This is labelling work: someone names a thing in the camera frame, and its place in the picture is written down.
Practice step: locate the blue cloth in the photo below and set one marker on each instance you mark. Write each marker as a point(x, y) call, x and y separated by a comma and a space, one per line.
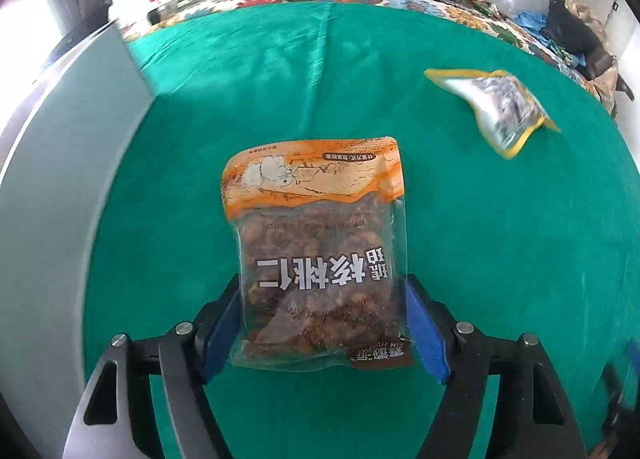
point(532, 23)

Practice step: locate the dark brown chair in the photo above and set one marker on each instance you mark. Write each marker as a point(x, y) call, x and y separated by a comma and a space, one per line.
point(612, 74)

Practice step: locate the orange brown walnut packet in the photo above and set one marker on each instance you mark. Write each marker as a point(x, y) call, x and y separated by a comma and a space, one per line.
point(310, 219)

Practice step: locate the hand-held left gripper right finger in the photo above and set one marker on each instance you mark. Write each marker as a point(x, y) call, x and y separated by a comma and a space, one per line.
point(425, 334)

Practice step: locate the silver yellow-edged snack packet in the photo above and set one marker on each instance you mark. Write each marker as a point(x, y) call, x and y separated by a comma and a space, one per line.
point(500, 104)

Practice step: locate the white cardboard box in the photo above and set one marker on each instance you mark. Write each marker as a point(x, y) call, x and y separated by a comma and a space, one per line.
point(50, 164)

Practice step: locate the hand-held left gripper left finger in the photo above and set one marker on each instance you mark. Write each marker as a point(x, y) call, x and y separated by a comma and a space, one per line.
point(220, 334)

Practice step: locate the beige clothing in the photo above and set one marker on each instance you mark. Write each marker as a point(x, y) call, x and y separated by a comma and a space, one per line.
point(590, 14)

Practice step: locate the green patterned cloth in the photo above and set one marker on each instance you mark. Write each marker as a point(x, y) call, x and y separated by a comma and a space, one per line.
point(275, 69)

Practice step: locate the black bag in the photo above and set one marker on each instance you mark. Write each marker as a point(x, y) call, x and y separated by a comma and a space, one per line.
point(570, 29)

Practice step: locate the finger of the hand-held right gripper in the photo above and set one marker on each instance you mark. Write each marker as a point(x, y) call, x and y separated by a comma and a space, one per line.
point(620, 389)

